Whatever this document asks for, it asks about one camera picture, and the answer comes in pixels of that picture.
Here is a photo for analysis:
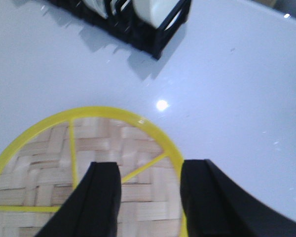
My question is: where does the woven bamboo steamer lid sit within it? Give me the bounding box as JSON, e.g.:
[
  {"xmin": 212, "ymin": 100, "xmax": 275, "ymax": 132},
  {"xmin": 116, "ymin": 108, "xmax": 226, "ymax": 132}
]
[{"xmin": 0, "ymin": 107, "xmax": 187, "ymax": 237}]

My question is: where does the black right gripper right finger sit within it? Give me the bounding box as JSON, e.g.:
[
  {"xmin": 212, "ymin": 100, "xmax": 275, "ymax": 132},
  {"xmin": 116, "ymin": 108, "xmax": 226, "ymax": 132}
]
[{"xmin": 180, "ymin": 159, "xmax": 296, "ymax": 237}]

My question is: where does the white ceramic bowl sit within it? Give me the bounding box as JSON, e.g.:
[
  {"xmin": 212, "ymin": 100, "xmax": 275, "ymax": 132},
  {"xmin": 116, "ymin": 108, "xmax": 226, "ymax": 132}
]
[
  {"xmin": 132, "ymin": 0, "xmax": 179, "ymax": 29},
  {"xmin": 83, "ymin": 0, "xmax": 108, "ymax": 19}
]

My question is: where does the black bowl rack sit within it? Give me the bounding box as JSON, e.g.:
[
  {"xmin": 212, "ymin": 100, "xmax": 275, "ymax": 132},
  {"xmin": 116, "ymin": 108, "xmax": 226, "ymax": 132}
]
[{"xmin": 51, "ymin": 0, "xmax": 191, "ymax": 60}]

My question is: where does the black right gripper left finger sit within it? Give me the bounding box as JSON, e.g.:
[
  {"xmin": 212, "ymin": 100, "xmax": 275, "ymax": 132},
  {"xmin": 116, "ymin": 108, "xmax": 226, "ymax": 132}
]
[{"xmin": 36, "ymin": 162, "xmax": 121, "ymax": 237}]

